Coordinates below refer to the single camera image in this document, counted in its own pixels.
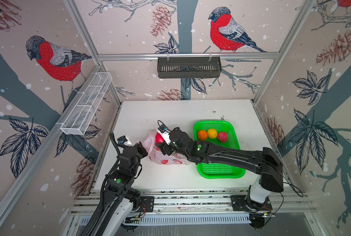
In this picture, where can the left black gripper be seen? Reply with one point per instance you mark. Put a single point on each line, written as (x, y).
(139, 147)

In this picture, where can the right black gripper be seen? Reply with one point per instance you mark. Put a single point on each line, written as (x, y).
(165, 148)

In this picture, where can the orange fruit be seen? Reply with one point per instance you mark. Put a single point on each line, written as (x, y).
(202, 135)

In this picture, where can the pink plastic bag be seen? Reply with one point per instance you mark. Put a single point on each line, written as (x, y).
(156, 156)

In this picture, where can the yellow lemon fruit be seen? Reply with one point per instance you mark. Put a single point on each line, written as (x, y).
(212, 133)

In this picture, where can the red round lychee fruit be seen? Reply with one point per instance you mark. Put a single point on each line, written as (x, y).
(222, 137)

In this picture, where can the green plastic basket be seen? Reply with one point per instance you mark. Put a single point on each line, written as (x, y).
(219, 171)

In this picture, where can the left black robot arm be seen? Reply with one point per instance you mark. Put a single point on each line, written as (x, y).
(117, 197)

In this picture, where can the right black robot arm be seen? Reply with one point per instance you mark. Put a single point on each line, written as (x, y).
(263, 162)

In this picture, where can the red apple in bag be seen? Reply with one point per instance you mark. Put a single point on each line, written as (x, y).
(159, 139)

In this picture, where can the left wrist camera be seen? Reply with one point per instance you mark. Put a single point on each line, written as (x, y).
(124, 141)

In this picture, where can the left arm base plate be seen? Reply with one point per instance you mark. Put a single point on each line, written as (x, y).
(146, 204)

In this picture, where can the aluminium mounting rail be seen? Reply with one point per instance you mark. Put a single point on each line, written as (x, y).
(219, 202)

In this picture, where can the white mesh wall shelf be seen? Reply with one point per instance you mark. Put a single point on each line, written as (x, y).
(81, 115)

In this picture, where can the black hanging wire basket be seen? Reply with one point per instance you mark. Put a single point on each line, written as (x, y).
(189, 67)

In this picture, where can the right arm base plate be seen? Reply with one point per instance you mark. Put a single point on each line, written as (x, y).
(243, 203)

